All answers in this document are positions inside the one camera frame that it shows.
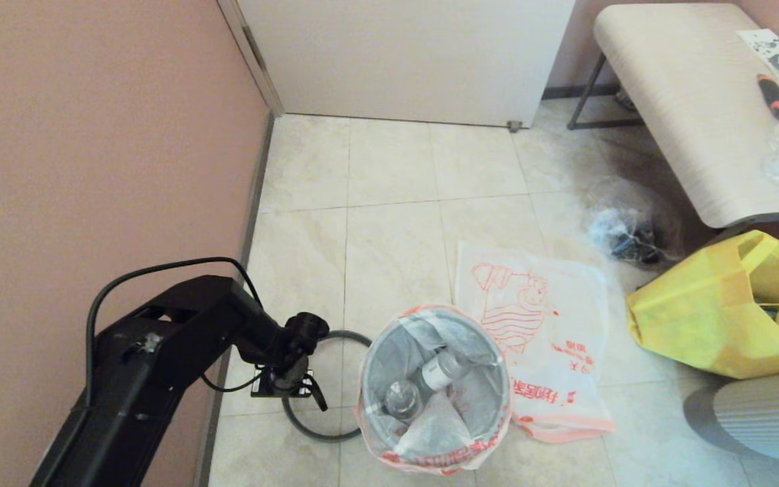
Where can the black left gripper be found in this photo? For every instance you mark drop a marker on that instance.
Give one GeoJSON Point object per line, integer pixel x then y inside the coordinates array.
{"type": "Point", "coordinates": [261, 385]}

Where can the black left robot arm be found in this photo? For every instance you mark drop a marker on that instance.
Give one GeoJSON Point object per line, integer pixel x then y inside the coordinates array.
{"type": "Point", "coordinates": [146, 365]}

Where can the black round trash bin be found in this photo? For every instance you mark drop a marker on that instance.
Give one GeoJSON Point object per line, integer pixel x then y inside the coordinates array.
{"type": "Point", "coordinates": [389, 352]}

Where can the clear plastic bag dark contents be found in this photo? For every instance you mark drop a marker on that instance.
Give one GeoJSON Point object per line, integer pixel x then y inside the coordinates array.
{"type": "Point", "coordinates": [623, 233]}

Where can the yellow tote bag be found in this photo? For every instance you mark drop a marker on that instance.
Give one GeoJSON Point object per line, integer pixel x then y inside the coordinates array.
{"type": "Point", "coordinates": [694, 318]}

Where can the clear bottle with white label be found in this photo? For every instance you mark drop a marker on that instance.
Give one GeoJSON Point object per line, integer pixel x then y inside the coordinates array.
{"type": "Point", "coordinates": [438, 370]}

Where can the small metal door stop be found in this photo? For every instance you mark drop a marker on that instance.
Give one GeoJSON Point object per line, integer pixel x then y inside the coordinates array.
{"type": "Point", "coordinates": [514, 126]}

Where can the white door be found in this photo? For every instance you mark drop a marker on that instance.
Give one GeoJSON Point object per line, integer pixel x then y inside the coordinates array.
{"type": "Point", "coordinates": [416, 61]}

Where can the grey ribbed round object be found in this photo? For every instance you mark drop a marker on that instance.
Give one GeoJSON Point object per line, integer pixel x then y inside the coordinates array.
{"type": "Point", "coordinates": [768, 412]}

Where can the beige bench with black legs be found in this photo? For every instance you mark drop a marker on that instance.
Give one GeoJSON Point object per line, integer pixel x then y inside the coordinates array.
{"type": "Point", "coordinates": [687, 115]}

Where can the dark green packet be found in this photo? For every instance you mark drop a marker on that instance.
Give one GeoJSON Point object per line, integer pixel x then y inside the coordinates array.
{"type": "Point", "coordinates": [778, 318]}

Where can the black and orange tool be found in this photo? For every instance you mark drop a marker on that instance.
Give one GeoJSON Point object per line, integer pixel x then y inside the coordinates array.
{"type": "Point", "coordinates": [771, 98]}

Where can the black and white printed leaflet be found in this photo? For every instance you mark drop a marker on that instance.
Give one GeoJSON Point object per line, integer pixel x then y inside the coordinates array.
{"type": "Point", "coordinates": [771, 49]}

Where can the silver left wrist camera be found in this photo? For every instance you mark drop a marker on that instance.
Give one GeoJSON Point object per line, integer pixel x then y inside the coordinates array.
{"type": "Point", "coordinates": [291, 375]}

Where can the white door frame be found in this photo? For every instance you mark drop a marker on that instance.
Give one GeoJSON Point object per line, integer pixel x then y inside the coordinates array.
{"type": "Point", "coordinates": [254, 57]}

